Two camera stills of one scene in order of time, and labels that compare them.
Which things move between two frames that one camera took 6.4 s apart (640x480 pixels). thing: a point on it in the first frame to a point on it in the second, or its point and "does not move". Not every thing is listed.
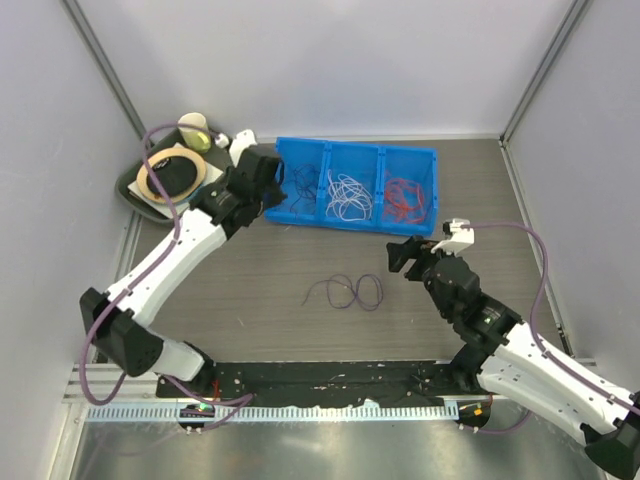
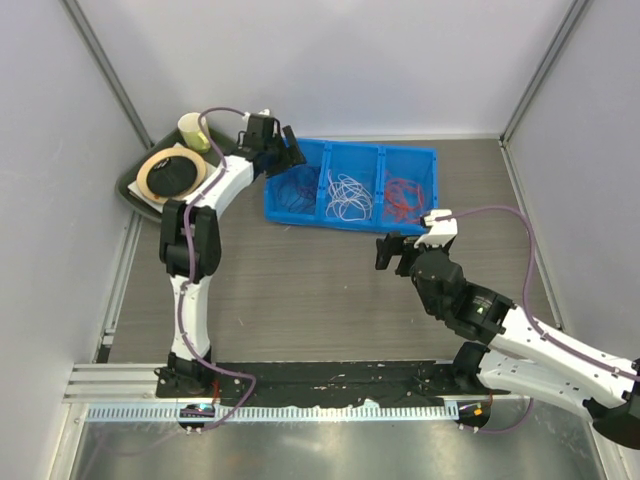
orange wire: x=404 y=201 does not move
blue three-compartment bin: x=383 y=187 does not move
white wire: x=348 y=199 does not move
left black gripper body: x=273 y=195 to x=280 y=158
